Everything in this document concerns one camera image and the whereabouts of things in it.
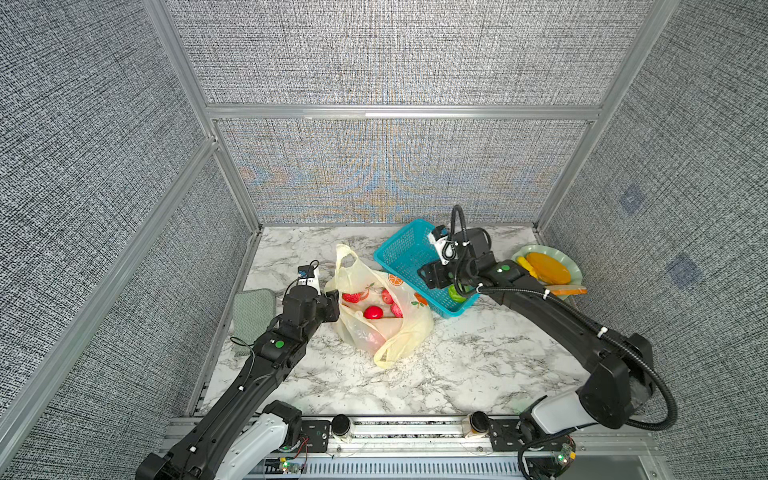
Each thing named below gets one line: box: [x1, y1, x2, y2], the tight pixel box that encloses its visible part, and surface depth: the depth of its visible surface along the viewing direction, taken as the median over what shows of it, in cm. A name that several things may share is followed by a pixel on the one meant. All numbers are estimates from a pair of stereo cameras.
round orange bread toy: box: [526, 252, 572, 285], surface depth 102 cm
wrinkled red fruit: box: [342, 292, 361, 303], surface depth 97 cm
